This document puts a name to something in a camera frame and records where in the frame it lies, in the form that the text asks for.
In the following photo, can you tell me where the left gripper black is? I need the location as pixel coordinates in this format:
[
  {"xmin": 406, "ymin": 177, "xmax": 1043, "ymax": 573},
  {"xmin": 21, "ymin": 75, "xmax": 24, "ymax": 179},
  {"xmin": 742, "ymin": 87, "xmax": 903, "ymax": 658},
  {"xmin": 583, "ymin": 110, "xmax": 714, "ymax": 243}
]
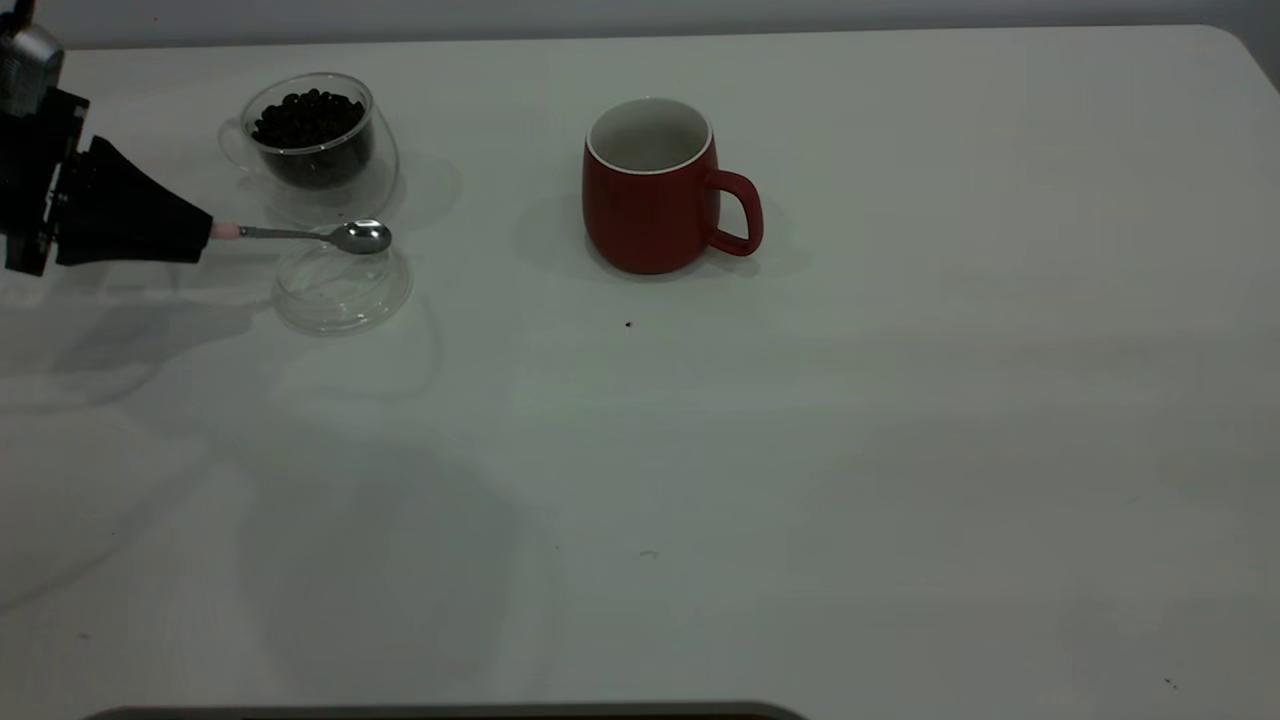
[{"xmin": 0, "ymin": 88, "xmax": 215, "ymax": 277}]

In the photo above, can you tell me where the clear round glass lid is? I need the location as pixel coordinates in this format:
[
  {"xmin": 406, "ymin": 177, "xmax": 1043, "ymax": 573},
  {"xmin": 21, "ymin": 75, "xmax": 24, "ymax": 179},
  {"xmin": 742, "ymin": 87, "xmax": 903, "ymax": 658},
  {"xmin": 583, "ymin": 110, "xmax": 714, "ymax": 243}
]
[{"xmin": 272, "ymin": 225, "xmax": 414, "ymax": 336}]

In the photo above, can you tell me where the pink-handled metal spoon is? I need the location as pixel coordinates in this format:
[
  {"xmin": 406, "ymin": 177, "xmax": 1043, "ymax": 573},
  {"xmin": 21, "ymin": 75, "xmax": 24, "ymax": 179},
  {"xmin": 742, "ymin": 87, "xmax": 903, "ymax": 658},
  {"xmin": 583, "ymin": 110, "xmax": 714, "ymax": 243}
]
[{"xmin": 210, "ymin": 219, "xmax": 393, "ymax": 256}]

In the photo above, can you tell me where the red ceramic mug white inside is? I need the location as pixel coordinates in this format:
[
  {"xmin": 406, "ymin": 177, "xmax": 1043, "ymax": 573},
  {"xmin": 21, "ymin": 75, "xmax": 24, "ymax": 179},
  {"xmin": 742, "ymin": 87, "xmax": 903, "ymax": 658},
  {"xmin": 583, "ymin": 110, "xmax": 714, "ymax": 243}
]
[{"xmin": 582, "ymin": 96, "xmax": 765, "ymax": 276}]

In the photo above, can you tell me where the coffee bean pile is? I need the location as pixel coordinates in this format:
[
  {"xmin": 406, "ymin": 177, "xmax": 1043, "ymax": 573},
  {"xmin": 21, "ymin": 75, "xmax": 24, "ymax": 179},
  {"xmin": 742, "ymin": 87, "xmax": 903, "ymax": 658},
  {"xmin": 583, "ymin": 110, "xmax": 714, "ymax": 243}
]
[{"xmin": 250, "ymin": 88, "xmax": 373, "ymax": 191}]

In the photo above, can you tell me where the clear double-wall glass cup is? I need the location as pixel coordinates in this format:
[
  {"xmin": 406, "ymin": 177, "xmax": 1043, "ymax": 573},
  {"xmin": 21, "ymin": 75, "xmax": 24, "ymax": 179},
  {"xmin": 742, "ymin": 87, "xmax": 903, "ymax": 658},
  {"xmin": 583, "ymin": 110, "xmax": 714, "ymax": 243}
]
[{"xmin": 218, "ymin": 72, "xmax": 401, "ymax": 229}]

